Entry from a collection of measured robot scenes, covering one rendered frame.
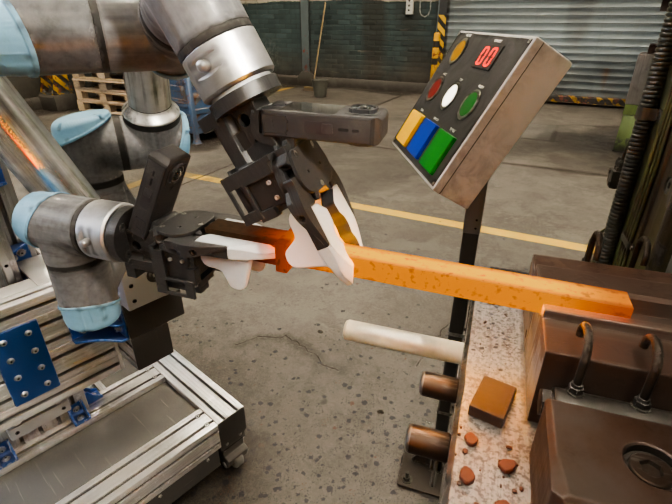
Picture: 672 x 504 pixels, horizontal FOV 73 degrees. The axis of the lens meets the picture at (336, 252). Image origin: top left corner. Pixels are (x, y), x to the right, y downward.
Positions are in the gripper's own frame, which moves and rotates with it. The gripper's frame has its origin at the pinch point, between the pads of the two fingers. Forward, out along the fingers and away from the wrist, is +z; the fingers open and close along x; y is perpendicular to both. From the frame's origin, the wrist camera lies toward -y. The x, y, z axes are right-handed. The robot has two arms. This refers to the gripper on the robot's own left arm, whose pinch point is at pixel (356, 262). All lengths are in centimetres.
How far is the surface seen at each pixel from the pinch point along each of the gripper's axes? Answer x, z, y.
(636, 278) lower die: -9.9, 15.4, -23.6
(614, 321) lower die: 2.7, 11.4, -20.4
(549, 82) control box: -43.9, -2.7, -22.8
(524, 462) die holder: 12.1, 16.1, -11.3
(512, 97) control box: -41.5, -3.3, -17.2
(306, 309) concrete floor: -124, 58, 101
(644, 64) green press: -487, 79, -109
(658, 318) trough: -1.4, 14.9, -23.7
